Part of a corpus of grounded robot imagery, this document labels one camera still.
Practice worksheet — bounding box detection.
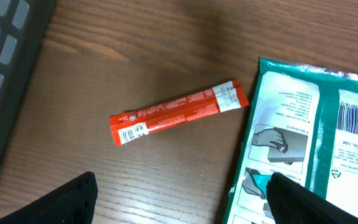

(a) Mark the green white sponge package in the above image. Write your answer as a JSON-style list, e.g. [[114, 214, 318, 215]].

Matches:
[[223, 58, 358, 223]]

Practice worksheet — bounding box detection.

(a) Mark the red sachet packet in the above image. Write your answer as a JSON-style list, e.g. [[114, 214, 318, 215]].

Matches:
[[109, 80, 249, 146]]

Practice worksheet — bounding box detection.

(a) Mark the grey plastic mesh basket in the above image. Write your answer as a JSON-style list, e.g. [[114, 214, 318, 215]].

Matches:
[[0, 0, 55, 161]]

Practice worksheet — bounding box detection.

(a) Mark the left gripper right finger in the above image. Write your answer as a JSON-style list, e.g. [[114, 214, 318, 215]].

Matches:
[[266, 172, 358, 224]]

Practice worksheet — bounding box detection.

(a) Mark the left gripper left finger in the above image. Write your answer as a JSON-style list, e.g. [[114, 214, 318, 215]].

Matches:
[[0, 171, 98, 224]]

